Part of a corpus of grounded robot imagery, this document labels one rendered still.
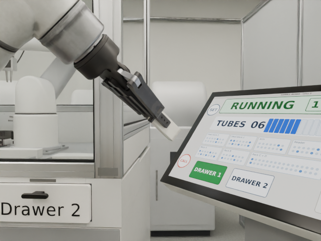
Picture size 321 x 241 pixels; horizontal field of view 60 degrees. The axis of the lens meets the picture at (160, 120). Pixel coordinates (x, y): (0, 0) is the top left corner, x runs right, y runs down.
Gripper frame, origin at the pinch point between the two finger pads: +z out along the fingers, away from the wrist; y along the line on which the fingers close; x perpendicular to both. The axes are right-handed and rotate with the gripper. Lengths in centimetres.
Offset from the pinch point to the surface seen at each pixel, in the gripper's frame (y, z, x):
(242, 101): 3.9, 17.1, -20.5
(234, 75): 250, 199, -207
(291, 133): -13.1, 17.2, -13.5
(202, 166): 2.8, 16.9, -0.3
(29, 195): 36.1, -0.1, 31.1
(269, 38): 101, 92, -142
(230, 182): -6.7, 17.0, 0.8
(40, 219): 38, 8, 36
